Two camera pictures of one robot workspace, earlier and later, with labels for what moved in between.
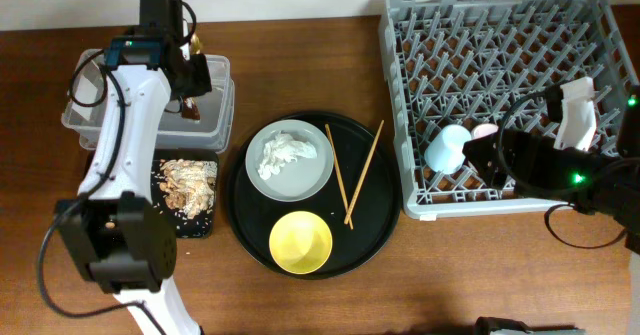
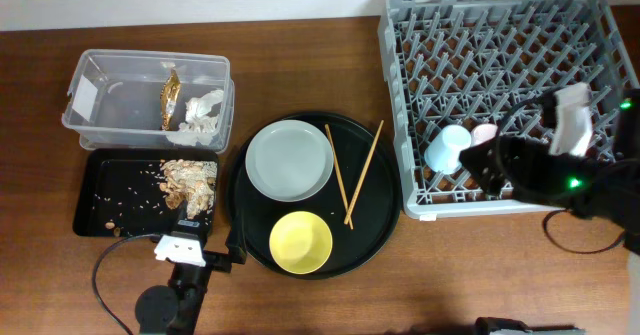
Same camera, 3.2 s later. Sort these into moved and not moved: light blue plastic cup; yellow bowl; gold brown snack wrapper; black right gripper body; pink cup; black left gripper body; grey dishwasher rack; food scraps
Moved: black left gripper body; gold brown snack wrapper
Not moved: food scraps; pink cup; yellow bowl; grey dishwasher rack; black right gripper body; light blue plastic cup
